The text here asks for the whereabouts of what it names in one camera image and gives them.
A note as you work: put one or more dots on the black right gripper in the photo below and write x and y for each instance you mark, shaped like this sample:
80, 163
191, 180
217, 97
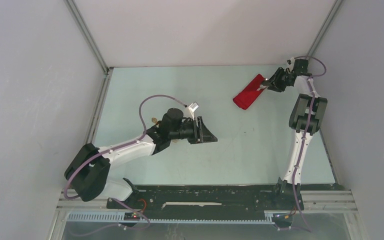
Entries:
275, 79

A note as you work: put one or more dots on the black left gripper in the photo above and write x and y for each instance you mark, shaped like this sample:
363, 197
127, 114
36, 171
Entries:
200, 134

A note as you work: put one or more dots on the red cloth napkin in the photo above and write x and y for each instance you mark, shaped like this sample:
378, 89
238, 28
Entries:
250, 93

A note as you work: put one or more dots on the wooden fork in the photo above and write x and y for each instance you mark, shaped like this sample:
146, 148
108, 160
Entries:
155, 121

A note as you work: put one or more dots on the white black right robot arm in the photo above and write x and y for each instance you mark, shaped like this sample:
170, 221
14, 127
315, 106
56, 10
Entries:
305, 119

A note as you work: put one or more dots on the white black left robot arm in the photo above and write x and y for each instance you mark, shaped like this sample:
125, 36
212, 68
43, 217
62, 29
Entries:
89, 174

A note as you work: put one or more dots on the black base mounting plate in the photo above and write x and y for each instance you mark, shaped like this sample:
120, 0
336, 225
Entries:
219, 202

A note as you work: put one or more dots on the aluminium corner frame post right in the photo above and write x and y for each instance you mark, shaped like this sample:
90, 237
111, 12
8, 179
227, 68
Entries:
333, 12

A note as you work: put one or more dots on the aluminium corner frame post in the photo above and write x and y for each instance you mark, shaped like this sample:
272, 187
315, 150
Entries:
333, 12
86, 33

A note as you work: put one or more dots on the aluminium front rail frame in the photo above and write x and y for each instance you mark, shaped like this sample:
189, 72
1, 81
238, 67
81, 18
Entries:
323, 201

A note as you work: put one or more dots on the grey slotted cable duct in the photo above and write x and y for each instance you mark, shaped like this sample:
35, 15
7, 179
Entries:
127, 217

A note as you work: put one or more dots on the aluminium corner frame post left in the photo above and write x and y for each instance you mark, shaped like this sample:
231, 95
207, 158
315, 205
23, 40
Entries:
86, 33

